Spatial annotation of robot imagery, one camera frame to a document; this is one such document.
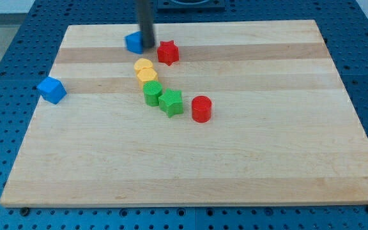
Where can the blue triangle block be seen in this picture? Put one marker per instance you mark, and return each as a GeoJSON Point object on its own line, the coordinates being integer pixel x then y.
{"type": "Point", "coordinates": [134, 42]}

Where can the blue cube block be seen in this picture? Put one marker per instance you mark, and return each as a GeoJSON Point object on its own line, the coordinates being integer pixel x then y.
{"type": "Point", "coordinates": [51, 90]}

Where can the green star block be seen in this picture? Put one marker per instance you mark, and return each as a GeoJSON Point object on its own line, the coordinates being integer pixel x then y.
{"type": "Point", "coordinates": [171, 102]}

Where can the red cylinder block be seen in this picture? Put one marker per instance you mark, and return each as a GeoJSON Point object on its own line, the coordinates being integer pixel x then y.
{"type": "Point", "coordinates": [201, 109]}

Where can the green cylinder block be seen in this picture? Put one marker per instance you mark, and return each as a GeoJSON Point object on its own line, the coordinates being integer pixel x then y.
{"type": "Point", "coordinates": [152, 91]}

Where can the yellow hexagon block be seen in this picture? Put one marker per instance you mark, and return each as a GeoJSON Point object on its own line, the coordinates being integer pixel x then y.
{"type": "Point", "coordinates": [145, 75]}

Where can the red star block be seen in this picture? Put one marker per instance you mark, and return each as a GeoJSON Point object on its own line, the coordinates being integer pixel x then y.
{"type": "Point", "coordinates": [168, 52]}

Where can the yellow heart block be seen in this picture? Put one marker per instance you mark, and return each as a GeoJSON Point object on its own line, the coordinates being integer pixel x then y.
{"type": "Point", "coordinates": [142, 63]}

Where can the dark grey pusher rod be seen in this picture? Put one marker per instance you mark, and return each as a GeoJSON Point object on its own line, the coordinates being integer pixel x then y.
{"type": "Point", "coordinates": [145, 20]}

